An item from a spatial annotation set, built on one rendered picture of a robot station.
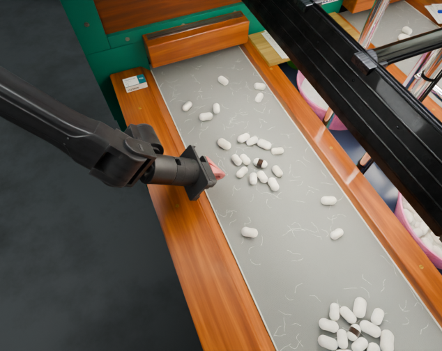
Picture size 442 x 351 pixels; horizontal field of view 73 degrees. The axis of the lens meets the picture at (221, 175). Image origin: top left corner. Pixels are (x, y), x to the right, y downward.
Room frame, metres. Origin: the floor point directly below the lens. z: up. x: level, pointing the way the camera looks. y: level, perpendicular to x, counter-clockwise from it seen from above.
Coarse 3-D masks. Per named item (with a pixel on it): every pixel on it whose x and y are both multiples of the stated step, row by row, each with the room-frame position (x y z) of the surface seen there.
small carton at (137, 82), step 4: (136, 76) 0.67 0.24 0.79; (140, 76) 0.67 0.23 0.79; (124, 80) 0.65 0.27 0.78; (128, 80) 0.65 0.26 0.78; (132, 80) 0.65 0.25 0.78; (136, 80) 0.65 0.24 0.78; (140, 80) 0.65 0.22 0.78; (144, 80) 0.65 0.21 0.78; (124, 84) 0.63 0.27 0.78; (128, 84) 0.63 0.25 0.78; (132, 84) 0.63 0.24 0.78; (136, 84) 0.63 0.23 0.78; (140, 84) 0.64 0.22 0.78; (144, 84) 0.64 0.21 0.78; (128, 88) 0.63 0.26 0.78; (132, 88) 0.63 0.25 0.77; (136, 88) 0.63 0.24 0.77; (140, 88) 0.64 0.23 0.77; (128, 92) 0.62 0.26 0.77
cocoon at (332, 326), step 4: (320, 320) 0.05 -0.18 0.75; (324, 320) 0.05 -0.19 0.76; (328, 320) 0.05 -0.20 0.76; (332, 320) 0.05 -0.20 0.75; (320, 324) 0.04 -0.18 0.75; (324, 324) 0.04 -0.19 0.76; (328, 324) 0.04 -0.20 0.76; (332, 324) 0.04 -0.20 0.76; (336, 324) 0.04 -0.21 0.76; (324, 328) 0.04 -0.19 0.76; (328, 328) 0.04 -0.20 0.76; (332, 328) 0.04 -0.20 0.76; (336, 328) 0.04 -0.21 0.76
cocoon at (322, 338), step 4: (320, 336) 0.02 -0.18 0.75; (324, 336) 0.02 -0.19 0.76; (328, 336) 0.02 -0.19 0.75; (320, 340) 0.02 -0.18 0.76; (324, 340) 0.02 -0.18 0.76; (328, 340) 0.02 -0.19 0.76; (332, 340) 0.02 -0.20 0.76; (320, 344) 0.01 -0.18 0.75; (324, 344) 0.01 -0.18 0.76; (328, 344) 0.01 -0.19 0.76; (332, 344) 0.01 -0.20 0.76; (336, 344) 0.01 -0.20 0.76; (328, 348) 0.00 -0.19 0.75; (332, 348) 0.00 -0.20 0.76; (336, 348) 0.00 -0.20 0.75
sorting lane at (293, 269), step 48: (240, 48) 0.85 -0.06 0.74; (192, 96) 0.63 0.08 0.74; (240, 96) 0.63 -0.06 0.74; (192, 144) 0.46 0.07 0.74; (240, 144) 0.46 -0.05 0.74; (288, 144) 0.46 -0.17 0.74; (240, 192) 0.32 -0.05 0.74; (288, 192) 0.32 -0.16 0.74; (336, 192) 0.32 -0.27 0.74; (240, 240) 0.21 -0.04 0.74; (288, 240) 0.21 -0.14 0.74; (336, 240) 0.21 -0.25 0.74; (288, 288) 0.11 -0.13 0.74; (336, 288) 0.11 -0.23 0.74; (384, 288) 0.11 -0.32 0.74; (288, 336) 0.02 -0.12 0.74; (336, 336) 0.02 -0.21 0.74; (432, 336) 0.02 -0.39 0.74
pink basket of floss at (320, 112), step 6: (300, 72) 0.71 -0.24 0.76; (300, 78) 0.71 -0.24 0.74; (300, 84) 0.70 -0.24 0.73; (300, 90) 0.63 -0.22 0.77; (306, 96) 0.60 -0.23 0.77; (312, 102) 0.58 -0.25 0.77; (312, 108) 0.59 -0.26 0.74; (318, 108) 0.56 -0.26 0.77; (318, 114) 0.57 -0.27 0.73; (324, 114) 0.56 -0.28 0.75; (336, 120) 0.55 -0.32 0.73; (330, 126) 0.56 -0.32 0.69; (336, 126) 0.56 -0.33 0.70; (342, 126) 0.55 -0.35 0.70
